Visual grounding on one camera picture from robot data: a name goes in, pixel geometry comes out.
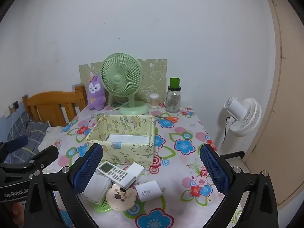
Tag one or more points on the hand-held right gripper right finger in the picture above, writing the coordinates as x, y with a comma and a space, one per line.
213, 168

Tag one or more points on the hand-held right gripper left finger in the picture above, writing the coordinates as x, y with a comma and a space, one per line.
87, 168

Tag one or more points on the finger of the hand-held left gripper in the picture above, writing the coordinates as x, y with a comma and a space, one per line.
45, 155
16, 143

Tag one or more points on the white remote control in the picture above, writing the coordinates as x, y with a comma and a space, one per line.
116, 173

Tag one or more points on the green perforated panda case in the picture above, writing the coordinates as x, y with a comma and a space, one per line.
99, 206

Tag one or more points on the round cartoon pocket mirror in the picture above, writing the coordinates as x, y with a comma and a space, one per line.
121, 201

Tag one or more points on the yellow cartoon printed box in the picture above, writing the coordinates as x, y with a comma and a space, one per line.
133, 152

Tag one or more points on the white rectangular adapter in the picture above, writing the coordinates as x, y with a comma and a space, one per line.
136, 169

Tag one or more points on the white wall charger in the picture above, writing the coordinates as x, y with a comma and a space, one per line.
147, 191

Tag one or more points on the grey plaid blanket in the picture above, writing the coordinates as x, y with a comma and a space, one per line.
21, 128

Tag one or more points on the wooden chair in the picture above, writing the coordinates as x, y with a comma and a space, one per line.
52, 104

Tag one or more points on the white standing fan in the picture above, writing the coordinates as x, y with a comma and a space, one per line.
247, 116

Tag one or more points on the purple plush toy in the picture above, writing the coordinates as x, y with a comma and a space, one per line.
96, 95

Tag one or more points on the glass mug jar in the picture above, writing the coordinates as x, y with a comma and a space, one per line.
173, 102

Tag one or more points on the beige door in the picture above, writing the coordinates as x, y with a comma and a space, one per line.
285, 123

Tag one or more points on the clear cotton swab container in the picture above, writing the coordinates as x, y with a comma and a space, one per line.
154, 101

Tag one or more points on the green plastic cup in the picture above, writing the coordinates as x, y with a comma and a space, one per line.
174, 82

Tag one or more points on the green desk fan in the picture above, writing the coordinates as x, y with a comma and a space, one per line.
121, 76

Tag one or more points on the black metal frame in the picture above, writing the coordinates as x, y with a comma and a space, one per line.
234, 156

